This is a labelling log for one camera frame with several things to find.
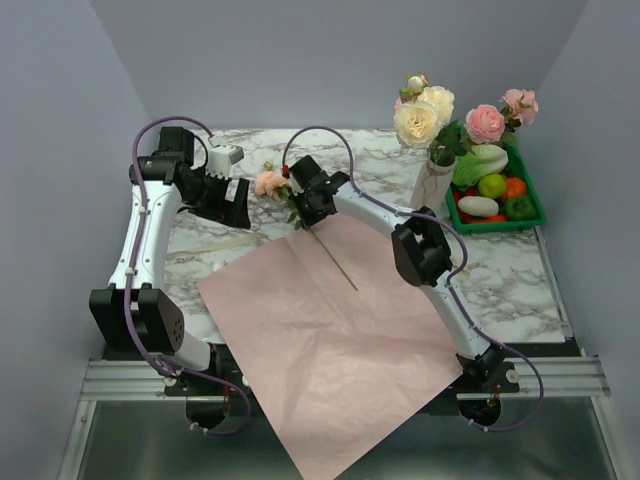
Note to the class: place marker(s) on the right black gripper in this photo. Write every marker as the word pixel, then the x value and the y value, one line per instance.
pixel 308 220

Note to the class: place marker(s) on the pink rose stem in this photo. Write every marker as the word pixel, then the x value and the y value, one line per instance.
pixel 489 124

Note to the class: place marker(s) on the white ribbed ceramic vase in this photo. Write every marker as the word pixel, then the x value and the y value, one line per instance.
pixel 431 186

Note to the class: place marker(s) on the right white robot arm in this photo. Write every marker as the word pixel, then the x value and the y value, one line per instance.
pixel 422 256

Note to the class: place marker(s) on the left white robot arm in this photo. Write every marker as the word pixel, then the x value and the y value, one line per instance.
pixel 133 312

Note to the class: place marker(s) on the peach rose stem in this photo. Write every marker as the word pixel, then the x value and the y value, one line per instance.
pixel 273 184

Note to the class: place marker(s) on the white toy potato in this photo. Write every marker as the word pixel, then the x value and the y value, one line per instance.
pixel 478 206

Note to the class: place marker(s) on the green plastic tray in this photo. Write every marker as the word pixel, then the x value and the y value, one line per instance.
pixel 514 168

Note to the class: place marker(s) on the green toy bell pepper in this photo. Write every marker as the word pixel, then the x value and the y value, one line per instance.
pixel 520 209

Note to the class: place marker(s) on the purple wrapping paper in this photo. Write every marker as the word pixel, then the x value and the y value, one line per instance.
pixel 337 348

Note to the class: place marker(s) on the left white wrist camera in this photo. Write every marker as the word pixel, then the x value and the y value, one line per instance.
pixel 221 158

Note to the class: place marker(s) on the beige ribbon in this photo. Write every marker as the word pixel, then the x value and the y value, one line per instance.
pixel 215 245

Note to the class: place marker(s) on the orange toy carrot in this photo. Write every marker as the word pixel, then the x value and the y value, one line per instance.
pixel 500 218

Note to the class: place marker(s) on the toy lettuce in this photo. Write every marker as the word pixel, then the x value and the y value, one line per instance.
pixel 481 161

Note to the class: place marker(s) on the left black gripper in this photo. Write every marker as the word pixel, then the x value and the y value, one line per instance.
pixel 233 213

